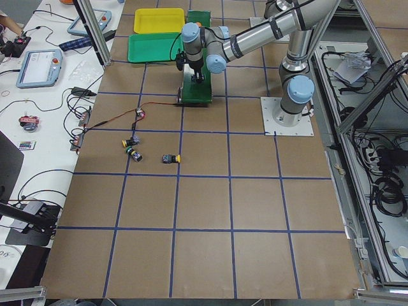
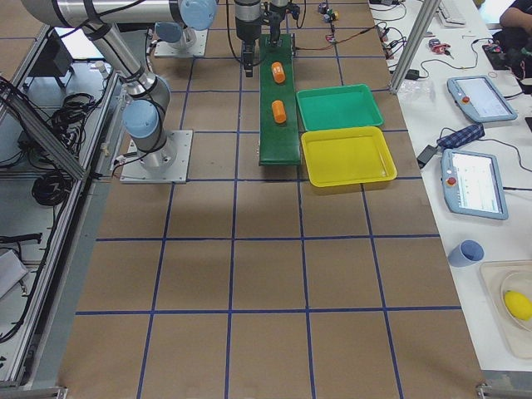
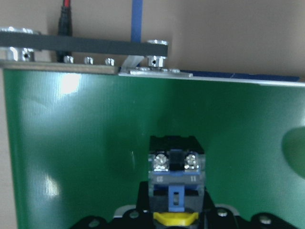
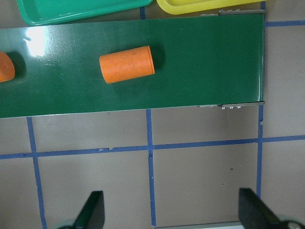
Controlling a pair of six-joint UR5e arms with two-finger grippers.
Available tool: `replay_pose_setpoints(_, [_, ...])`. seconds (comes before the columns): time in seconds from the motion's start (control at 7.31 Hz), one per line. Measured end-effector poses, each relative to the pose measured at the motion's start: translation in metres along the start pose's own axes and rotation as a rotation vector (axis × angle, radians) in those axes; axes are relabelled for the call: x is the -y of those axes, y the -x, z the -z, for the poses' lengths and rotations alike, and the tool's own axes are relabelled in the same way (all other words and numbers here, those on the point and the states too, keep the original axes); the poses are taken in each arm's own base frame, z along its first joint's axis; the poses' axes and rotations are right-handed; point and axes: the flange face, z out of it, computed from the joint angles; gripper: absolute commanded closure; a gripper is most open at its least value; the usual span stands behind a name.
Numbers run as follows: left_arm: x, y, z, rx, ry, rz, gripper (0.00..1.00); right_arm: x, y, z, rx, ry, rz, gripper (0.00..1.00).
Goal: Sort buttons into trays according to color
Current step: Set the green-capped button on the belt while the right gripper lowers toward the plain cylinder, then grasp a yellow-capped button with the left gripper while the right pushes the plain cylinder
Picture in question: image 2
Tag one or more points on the aluminium frame post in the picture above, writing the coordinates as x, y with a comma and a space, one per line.
420, 25

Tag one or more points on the clear plastic bag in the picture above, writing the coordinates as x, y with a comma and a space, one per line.
420, 90

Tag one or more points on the yellow plastic tray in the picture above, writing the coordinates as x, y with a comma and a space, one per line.
347, 156

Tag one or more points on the teach pendant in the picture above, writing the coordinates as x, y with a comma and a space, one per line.
472, 184
479, 99

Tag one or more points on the green plastic tray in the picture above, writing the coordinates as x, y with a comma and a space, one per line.
338, 107

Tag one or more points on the beige tray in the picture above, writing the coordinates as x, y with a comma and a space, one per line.
509, 276

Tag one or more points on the black power adapter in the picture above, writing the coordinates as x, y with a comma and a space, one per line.
425, 156

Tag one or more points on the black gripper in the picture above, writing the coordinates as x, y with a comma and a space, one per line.
247, 28
275, 21

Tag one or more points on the blue checkered pouch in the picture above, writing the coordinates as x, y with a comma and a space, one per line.
452, 139

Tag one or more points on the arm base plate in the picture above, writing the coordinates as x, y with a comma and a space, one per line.
167, 165
175, 41

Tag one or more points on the orange cylinder plain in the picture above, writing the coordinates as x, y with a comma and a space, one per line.
279, 112

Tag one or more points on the yellow lemon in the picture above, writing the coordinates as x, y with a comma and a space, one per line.
518, 305

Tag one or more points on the orange cylinder 4680 label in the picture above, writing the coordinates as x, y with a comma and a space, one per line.
278, 73

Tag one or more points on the green conveyor belt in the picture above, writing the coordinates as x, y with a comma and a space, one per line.
278, 131

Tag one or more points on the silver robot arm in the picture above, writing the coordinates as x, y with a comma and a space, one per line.
99, 20
199, 15

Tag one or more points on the teach pendant near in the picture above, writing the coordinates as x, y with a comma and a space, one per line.
472, 184

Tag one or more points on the teach pendant far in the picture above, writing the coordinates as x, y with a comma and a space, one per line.
479, 99

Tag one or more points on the blue plastic cup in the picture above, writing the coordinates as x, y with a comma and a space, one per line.
466, 253

